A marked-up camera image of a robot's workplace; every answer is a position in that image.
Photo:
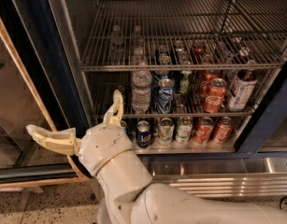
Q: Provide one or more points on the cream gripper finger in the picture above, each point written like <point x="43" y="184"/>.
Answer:
<point x="63" y="142"/>
<point x="114" y="114"/>

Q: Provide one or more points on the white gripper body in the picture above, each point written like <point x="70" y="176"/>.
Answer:
<point x="103" y="146"/>

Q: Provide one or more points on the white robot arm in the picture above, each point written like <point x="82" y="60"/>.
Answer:
<point x="130" y="197"/>

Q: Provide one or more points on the front clear water bottle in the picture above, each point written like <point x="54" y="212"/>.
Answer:
<point x="140" y="82"/>

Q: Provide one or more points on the blue Pepsi can middle shelf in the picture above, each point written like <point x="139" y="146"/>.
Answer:
<point x="164" y="95"/>

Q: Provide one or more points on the glass fridge door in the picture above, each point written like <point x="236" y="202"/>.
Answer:
<point x="38" y="85"/>

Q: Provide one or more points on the rear left water bottle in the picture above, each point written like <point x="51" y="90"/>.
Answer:
<point x="117" y="40"/>

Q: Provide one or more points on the green soda can middle shelf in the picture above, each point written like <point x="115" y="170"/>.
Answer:
<point x="184" y="77"/>

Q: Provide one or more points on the rear middle water bottle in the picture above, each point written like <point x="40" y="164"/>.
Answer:
<point x="138" y="38"/>

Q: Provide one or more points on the white labelled coffee bottle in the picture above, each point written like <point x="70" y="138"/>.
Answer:
<point x="241" y="89"/>

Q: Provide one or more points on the stainless fridge base grille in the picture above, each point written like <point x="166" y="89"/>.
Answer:
<point x="223" y="178"/>

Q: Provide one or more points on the left Pepsi can bottom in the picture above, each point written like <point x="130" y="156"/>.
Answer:
<point x="125" y="126"/>

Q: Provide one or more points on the pepsi can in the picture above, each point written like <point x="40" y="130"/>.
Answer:
<point x="143" y="134"/>
<point x="125" y="126"/>

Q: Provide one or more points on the right Pepsi can bottom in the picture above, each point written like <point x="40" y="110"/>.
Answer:
<point x="143" y="134"/>

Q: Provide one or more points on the left white-green can bottom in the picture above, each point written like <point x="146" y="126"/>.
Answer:
<point x="165" y="131"/>

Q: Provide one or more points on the white-green can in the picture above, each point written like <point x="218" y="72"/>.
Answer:
<point x="165" y="131"/>
<point x="184" y="128"/>

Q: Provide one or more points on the right white-green can bottom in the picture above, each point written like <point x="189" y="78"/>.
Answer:
<point x="184" y="128"/>

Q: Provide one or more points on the left red can bottom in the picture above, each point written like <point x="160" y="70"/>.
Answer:
<point x="204" y="129"/>

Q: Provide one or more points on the front red Coca-Cola can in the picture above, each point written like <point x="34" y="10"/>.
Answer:
<point x="214" y="95"/>

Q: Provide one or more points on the red coca-cola can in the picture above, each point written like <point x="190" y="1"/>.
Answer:
<point x="206" y="76"/>
<point x="214" y="95"/>

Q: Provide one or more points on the rear red Coca-Cola can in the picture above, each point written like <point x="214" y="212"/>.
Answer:
<point x="206" y="76"/>

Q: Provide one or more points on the right red can bottom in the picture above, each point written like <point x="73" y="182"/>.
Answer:
<point x="222" y="130"/>

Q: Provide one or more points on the middle wire fridge shelf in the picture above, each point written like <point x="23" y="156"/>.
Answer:
<point x="189" y="106"/>

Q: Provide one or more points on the wire fridge shelf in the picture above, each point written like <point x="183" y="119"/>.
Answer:
<point x="178" y="33"/>
<point x="189" y="106"/>

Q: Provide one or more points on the upper wire fridge shelf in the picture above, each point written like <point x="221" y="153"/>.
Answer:
<point x="178" y="33"/>

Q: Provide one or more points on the dark blue fridge frame post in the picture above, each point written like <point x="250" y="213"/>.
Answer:
<point x="268" y="116"/>

